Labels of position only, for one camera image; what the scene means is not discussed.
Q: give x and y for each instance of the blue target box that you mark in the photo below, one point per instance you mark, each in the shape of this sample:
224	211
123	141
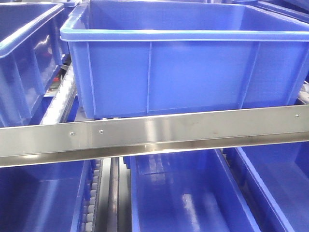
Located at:
144	58

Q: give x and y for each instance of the lower centre blue box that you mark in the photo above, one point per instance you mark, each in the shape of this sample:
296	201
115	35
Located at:
191	191

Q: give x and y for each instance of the lower left blue box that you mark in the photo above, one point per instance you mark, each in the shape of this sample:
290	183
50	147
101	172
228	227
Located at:
45	198

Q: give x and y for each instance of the lower right blue box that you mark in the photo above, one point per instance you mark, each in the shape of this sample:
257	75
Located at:
274	180

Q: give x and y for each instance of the blue box left shelf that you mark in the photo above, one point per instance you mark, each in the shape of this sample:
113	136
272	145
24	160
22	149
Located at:
30	57

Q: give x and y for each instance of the shelf roller track left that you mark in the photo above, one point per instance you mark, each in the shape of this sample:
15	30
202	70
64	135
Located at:
61	104

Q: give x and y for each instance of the lower roller track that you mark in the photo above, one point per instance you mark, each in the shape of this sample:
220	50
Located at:
91	207

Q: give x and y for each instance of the steel shelf beam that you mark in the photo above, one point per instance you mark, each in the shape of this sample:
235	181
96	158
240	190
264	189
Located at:
20	146

